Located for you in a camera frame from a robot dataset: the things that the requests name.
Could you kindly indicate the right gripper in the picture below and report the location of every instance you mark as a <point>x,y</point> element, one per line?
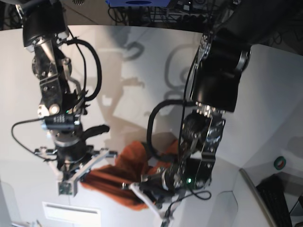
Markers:
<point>71,150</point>

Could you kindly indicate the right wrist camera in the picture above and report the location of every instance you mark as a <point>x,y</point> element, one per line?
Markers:
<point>64,188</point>

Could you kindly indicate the orange t-shirt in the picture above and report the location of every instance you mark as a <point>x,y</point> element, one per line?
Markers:
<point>129,166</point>

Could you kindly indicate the blue box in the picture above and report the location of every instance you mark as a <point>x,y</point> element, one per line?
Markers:
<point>134,3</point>

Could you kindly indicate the green tape roll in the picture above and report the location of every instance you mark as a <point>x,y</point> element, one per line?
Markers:
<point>279,163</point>

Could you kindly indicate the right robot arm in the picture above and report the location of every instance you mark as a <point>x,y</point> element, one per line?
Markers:
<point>64,99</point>

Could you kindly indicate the black keyboard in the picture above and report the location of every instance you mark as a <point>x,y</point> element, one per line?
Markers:
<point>271,191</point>

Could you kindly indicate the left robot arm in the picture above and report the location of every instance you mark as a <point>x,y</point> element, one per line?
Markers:
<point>222,56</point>

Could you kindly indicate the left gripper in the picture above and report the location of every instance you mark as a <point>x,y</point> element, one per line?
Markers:
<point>166,182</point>

